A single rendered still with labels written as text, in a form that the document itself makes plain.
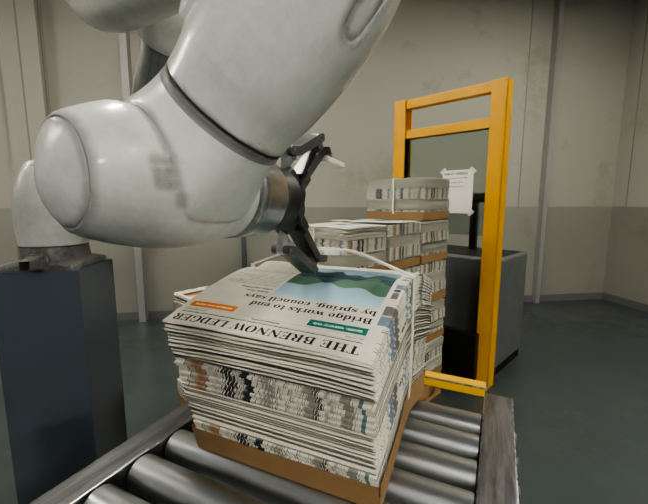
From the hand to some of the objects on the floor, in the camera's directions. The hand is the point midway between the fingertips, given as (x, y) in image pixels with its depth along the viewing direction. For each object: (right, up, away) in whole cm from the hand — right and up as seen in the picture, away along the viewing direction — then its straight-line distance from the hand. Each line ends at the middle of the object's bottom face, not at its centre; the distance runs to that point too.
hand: (332, 207), depth 60 cm
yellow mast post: (+101, -92, +176) cm, 222 cm away
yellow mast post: (+54, -86, +222) cm, 244 cm away
